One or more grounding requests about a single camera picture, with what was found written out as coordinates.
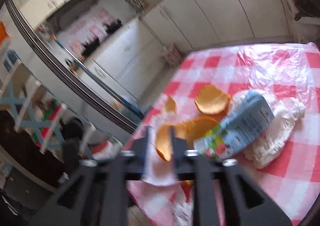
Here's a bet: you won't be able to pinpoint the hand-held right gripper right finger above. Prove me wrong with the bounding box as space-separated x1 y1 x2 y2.
169 127 292 226

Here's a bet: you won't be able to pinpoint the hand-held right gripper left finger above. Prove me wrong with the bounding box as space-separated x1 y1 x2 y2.
29 126 150 226

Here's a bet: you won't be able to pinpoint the orange peel piece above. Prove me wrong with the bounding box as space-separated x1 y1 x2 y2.
175 116 219 149
155 124 175 162
162 96 177 114

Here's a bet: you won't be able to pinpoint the white paper napkin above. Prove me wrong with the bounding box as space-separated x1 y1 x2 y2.
142 138 177 187

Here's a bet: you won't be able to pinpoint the blue drink carton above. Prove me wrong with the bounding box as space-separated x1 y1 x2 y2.
194 90 275 160

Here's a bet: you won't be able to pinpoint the white tissue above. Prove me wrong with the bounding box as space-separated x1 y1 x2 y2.
235 91 307 169

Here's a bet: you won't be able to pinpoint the red white bowl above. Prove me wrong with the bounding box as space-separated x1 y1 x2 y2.
91 141 115 160

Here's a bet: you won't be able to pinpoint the round orange peel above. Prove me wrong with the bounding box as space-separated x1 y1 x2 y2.
194 84 231 114

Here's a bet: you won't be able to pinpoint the black round object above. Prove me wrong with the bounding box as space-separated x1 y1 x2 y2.
62 117 84 141

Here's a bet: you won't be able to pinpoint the red green packages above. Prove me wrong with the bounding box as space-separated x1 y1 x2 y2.
37 98 66 146

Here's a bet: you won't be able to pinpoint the pink plastic basket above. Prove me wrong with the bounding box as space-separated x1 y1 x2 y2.
164 43 182 66

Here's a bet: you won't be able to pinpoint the red checkered tablecloth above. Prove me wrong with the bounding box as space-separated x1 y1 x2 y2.
124 42 320 226

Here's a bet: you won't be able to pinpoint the black pot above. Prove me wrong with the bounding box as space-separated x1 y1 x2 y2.
106 19 123 34
82 37 102 57

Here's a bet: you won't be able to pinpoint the dark brown cabinet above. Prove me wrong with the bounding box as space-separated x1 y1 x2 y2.
0 109 65 189

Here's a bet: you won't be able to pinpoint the blue white wooden shelf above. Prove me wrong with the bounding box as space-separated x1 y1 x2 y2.
0 48 97 156

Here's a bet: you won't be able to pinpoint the white base cabinets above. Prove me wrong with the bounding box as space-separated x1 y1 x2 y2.
82 0 295 101

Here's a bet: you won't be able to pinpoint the orange box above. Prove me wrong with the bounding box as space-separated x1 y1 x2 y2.
0 21 12 41

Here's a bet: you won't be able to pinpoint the sliding door frame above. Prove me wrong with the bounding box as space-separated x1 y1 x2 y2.
5 0 142 135

